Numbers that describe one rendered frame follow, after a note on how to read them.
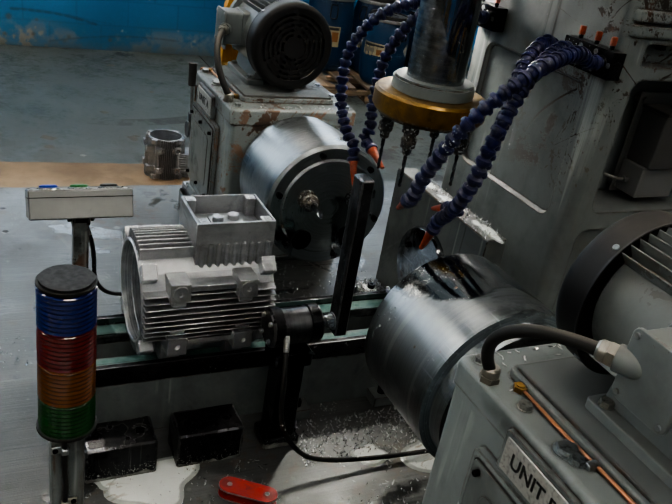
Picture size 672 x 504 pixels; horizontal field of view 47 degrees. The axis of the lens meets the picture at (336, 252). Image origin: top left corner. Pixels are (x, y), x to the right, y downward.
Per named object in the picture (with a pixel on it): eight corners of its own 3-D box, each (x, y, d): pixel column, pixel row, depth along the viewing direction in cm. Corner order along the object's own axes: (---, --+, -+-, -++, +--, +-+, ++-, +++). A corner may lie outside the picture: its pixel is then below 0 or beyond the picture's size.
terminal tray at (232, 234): (249, 233, 125) (254, 192, 122) (271, 264, 117) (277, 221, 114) (176, 236, 120) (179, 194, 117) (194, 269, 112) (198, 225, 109)
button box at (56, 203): (126, 214, 140) (125, 184, 139) (134, 217, 133) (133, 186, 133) (25, 217, 132) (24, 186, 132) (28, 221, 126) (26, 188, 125)
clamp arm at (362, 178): (341, 324, 119) (370, 172, 108) (349, 335, 117) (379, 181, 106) (321, 327, 118) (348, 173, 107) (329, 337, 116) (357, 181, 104)
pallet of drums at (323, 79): (417, 81, 698) (434, -3, 665) (456, 109, 632) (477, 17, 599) (291, 72, 656) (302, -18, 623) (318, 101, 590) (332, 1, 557)
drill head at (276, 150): (313, 195, 185) (329, 94, 174) (381, 268, 156) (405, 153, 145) (213, 198, 174) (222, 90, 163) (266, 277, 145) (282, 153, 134)
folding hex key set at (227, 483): (214, 498, 110) (215, 488, 109) (221, 483, 113) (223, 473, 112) (273, 514, 109) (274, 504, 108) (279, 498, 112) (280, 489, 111)
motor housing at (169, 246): (233, 299, 135) (243, 201, 127) (269, 362, 121) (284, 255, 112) (117, 310, 127) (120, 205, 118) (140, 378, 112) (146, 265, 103)
